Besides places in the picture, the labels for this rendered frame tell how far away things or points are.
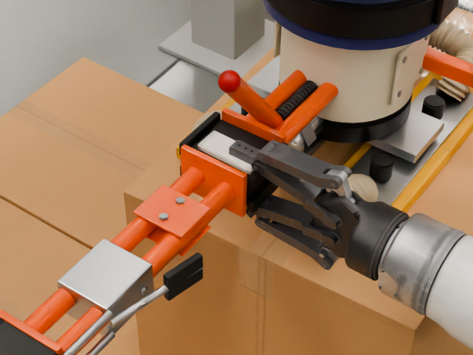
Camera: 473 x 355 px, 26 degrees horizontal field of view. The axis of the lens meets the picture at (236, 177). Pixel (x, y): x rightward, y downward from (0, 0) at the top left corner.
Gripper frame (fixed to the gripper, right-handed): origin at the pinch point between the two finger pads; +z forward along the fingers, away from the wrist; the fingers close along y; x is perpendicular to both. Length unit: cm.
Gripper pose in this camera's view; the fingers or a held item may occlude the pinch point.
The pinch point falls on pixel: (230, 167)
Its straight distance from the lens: 110.7
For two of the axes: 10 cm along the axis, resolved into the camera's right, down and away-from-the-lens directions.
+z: -8.1, -4.1, 4.1
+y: -0.1, 7.2, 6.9
